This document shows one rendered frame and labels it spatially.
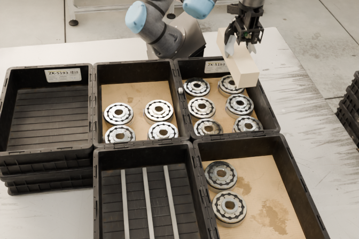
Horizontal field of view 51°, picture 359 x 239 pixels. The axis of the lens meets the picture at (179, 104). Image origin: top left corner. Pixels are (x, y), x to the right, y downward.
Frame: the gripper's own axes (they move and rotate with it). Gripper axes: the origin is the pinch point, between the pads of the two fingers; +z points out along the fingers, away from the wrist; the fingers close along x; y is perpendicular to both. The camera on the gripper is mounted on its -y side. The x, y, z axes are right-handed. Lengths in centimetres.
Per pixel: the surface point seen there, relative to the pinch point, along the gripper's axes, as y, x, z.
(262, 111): 8.8, 10.3, 20.6
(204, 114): 5.4, -9.7, 22.8
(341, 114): -30, 87, 78
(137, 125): 4.0, -33.6, 25.8
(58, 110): -8, -61, 26
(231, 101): 0.6, 1.6, 22.6
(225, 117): 5.3, -1.4, 25.8
